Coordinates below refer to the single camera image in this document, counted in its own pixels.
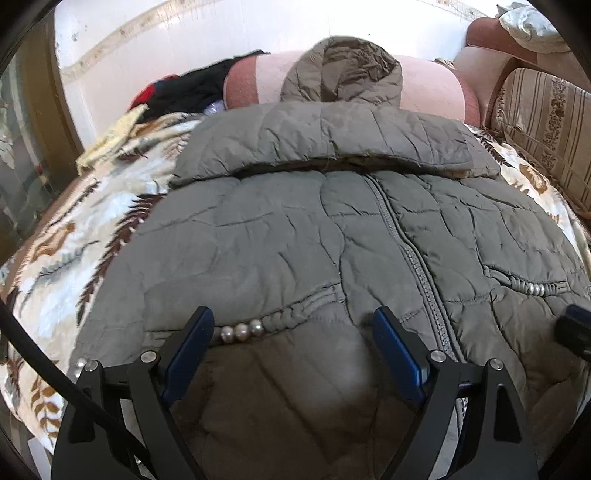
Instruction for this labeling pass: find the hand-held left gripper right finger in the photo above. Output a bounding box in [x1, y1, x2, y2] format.
[373, 305, 539, 480]

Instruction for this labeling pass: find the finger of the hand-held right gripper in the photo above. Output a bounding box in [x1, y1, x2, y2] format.
[554, 305, 591, 361]

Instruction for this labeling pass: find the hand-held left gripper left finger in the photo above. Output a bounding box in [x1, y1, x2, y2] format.
[51, 305, 215, 480]

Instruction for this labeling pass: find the grey quilted hooded jacket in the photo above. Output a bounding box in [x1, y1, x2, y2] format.
[74, 37, 591, 480]

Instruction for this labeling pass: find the leaf print blanket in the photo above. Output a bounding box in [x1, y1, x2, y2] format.
[0, 108, 591, 455]

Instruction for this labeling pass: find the striped beige sofa cushion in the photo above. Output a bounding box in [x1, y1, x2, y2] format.
[489, 67, 591, 213]

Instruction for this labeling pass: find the pale yellow cloth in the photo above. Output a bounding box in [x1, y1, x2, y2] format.
[76, 104, 151, 174]

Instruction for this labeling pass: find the wooden cabinet with glass door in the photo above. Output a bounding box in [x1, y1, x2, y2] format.
[0, 18, 84, 264]

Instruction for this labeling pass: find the red garment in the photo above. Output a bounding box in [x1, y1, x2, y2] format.
[131, 82, 160, 109]

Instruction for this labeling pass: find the black garment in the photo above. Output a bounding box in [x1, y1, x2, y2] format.
[139, 51, 269, 123]

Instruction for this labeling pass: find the pink bolster pillow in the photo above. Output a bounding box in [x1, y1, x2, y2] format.
[224, 51, 481, 127]

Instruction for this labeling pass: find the pink brown sofa armrest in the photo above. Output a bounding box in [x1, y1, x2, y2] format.
[455, 16, 541, 125]

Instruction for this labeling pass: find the white crumpled cloth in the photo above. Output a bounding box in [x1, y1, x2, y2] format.
[496, 2, 573, 54]

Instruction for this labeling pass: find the black cable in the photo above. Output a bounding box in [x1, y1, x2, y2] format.
[0, 302, 153, 480]

